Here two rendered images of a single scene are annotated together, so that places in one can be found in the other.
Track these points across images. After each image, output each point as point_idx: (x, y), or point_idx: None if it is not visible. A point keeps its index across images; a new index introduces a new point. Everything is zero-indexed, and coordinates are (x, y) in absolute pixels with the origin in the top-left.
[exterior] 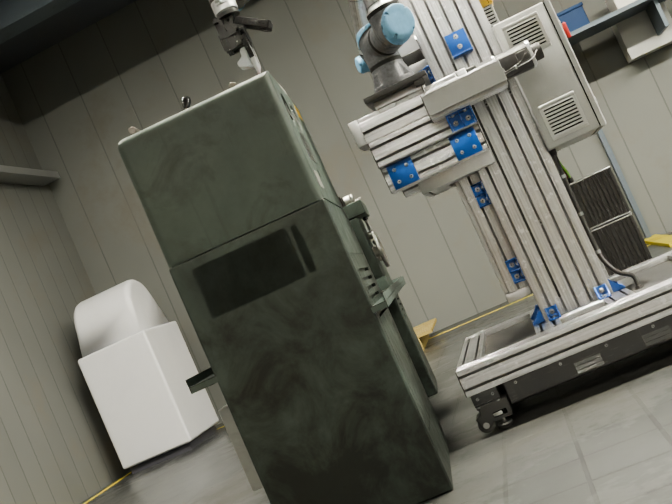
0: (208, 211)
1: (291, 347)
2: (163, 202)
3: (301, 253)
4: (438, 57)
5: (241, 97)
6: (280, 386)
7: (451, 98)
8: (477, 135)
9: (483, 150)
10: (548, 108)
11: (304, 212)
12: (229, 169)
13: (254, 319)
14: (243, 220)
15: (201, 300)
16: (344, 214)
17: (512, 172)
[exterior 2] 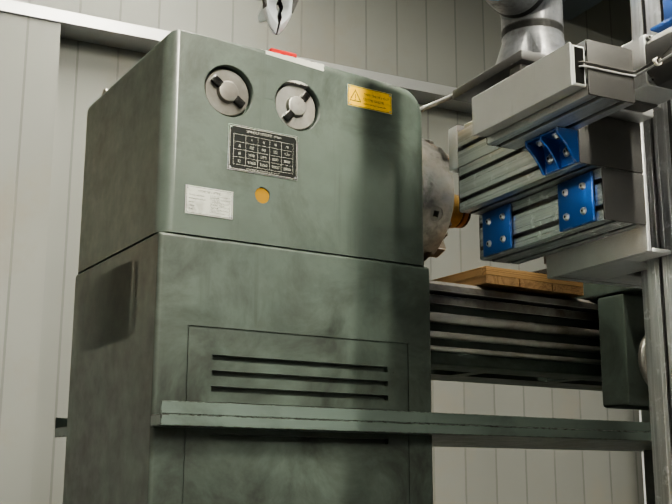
0: (103, 213)
1: (102, 428)
2: (88, 190)
3: (132, 303)
4: (647, 28)
5: (147, 65)
6: (87, 474)
7: (500, 109)
8: (595, 190)
9: (597, 222)
10: None
11: (145, 245)
12: (123, 163)
13: (94, 372)
14: (115, 236)
15: (79, 326)
16: (392, 273)
17: None
